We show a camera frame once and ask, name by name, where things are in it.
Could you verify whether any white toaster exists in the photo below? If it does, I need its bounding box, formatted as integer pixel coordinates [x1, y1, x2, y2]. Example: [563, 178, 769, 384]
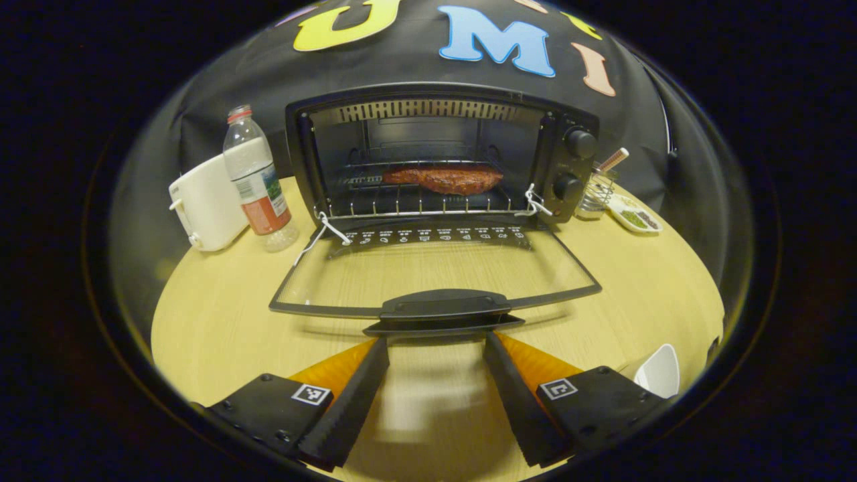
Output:
[168, 153, 250, 252]

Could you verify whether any brown stick with white tip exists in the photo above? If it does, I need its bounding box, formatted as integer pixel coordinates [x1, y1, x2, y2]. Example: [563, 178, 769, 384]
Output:
[595, 147, 630, 176]

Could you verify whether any wire mesh basket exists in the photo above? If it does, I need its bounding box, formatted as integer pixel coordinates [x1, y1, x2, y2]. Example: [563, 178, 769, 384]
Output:
[574, 171, 617, 220]

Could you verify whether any brown grilled meat piece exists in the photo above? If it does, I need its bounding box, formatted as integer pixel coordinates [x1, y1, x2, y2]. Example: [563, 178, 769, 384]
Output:
[382, 164, 504, 196]

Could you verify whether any white divided dish with beans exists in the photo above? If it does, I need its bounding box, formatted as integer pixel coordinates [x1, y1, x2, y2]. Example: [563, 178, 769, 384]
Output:
[606, 193, 664, 234]

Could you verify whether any black electric oven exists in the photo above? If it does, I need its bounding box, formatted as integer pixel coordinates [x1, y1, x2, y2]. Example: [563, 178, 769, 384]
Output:
[268, 82, 603, 337]

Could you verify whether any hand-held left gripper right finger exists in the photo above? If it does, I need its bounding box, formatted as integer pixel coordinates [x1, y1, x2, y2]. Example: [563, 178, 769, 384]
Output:
[483, 331, 670, 469]

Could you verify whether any black backdrop cloth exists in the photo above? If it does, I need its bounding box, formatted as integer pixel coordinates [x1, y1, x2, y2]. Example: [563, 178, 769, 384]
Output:
[110, 0, 754, 349]

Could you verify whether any small white tray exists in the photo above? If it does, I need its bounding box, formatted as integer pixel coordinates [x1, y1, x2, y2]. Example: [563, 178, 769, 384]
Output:
[633, 343, 681, 400]

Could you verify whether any wire oven rack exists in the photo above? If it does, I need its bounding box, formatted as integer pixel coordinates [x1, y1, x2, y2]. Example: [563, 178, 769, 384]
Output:
[315, 157, 553, 222]

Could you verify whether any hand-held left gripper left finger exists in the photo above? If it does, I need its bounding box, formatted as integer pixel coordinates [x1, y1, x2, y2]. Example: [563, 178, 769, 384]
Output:
[194, 337, 390, 473]

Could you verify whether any clear plastic bottle red label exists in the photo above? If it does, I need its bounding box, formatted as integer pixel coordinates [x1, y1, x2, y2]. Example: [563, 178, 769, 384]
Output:
[222, 104, 300, 253]

